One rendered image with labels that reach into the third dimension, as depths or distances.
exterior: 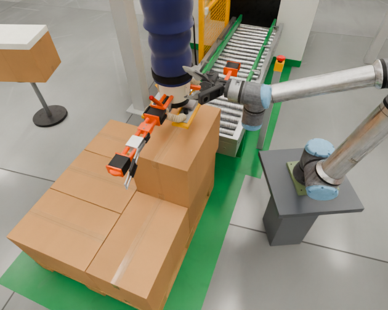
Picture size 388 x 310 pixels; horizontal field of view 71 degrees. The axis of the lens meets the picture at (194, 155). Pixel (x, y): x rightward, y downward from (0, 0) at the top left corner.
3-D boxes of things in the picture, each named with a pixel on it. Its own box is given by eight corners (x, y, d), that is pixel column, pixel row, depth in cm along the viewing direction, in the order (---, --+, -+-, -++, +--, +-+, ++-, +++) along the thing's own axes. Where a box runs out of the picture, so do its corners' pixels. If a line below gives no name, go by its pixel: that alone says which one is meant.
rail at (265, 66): (276, 37, 374) (279, 23, 360) (281, 37, 373) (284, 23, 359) (230, 153, 232) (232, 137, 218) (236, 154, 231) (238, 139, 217)
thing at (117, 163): (117, 158, 123) (115, 151, 119) (132, 163, 121) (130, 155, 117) (108, 173, 117) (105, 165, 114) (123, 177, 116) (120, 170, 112)
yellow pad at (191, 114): (192, 91, 173) (191, 85, 170) (207, 95, 171) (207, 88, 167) (171, 125, 152) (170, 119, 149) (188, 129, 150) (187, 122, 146)
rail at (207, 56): (231, 30, 391) (232, 16, 377) (234, 31, 390) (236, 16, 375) (161, 135, 249) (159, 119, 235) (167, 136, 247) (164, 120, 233)
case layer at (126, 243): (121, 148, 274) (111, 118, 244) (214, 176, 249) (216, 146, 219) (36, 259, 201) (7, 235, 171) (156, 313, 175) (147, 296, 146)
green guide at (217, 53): (234, 19, 379) (234, 13, 372) (241, 20, 376) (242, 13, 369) (193, 80, 280) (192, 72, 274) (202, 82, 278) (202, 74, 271)
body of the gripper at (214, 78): (204, 85, 120) (231, 90, 117) (198, 96, 115) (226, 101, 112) (205, 69, 114) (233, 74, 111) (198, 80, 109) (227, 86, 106)
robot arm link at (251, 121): (262, 117, 126) (266, 95, 116) (261, 135, 119) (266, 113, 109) (241, 115, 127) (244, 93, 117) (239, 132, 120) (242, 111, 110)
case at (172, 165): (173, 135, 228) (169, 96, 198) (218, 147, 218) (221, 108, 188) (137, 190, 192) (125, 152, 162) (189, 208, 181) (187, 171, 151)
